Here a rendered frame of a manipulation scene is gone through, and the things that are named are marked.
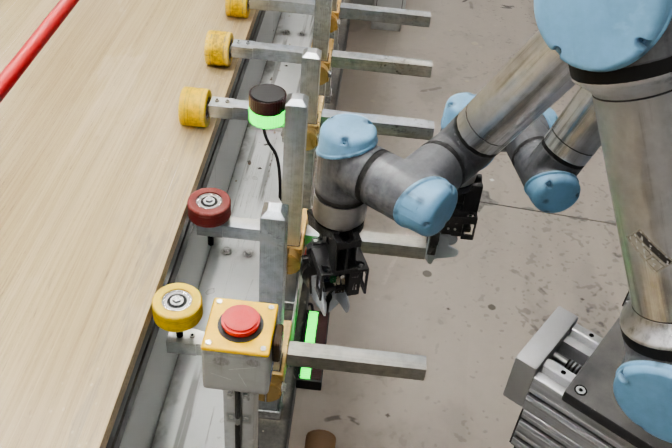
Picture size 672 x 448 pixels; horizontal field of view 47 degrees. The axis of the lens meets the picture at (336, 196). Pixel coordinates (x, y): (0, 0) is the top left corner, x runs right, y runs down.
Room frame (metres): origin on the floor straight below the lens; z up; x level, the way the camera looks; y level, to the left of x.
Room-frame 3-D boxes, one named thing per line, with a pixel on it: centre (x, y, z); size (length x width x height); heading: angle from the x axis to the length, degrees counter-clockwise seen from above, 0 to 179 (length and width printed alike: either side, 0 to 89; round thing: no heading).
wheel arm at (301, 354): (0.82, 0.04, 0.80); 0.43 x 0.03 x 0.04; 89
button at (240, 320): (0.53, 0.09, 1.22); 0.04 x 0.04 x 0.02
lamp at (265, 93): (1.04, 0.12, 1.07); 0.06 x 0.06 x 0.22; 89
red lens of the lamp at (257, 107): (1.04, 0.12, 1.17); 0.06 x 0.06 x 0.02
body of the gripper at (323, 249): (0.81, -0.01, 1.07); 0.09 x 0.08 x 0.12; 19
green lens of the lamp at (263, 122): (1.04, 0.12, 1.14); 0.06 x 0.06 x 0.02
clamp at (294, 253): (1.06, 0.08, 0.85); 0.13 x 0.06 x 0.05; 179
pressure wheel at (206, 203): (1.08, 0.23, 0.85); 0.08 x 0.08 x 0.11
